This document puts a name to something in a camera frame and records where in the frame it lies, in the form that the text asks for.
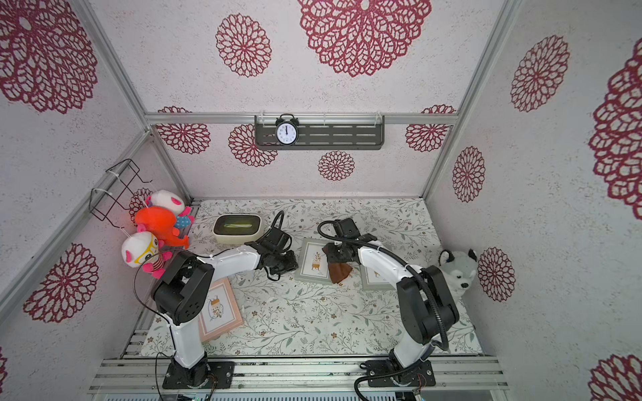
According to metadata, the grey wall shelf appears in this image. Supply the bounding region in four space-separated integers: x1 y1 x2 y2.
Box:
254 115 386 151

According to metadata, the red plush toy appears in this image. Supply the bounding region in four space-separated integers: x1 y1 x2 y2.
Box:
135 207 190 249

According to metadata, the black alarm clock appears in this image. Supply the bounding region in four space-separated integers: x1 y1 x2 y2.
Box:
275 113 299 146

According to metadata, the grey husky plush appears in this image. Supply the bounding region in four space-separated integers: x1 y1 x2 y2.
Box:
438 249 478 301

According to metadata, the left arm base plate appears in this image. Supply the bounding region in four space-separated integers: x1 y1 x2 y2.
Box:
162 355 236 389

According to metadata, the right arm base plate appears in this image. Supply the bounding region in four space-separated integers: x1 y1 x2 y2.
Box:
354 357 436 388

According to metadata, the brown cloth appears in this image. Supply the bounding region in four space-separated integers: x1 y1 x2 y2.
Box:
323 243 353 283

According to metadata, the cream box with green lid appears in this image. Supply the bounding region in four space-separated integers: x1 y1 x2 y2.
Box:
212 214 265 245

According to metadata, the black wire basket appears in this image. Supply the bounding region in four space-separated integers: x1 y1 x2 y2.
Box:
87 158 153 229

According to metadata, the white plush with yellow glasses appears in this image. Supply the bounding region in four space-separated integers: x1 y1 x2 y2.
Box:
121 231 172 279

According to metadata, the pink picture frame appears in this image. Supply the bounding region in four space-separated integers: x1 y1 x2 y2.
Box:
198 278 243 343

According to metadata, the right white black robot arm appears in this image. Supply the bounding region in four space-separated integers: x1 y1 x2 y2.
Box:
317 218 459 369

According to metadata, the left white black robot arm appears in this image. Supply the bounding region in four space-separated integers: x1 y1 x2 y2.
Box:
152 211 299 371

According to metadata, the white pink plush top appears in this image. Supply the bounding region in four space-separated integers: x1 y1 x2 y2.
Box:
145 190 192 217

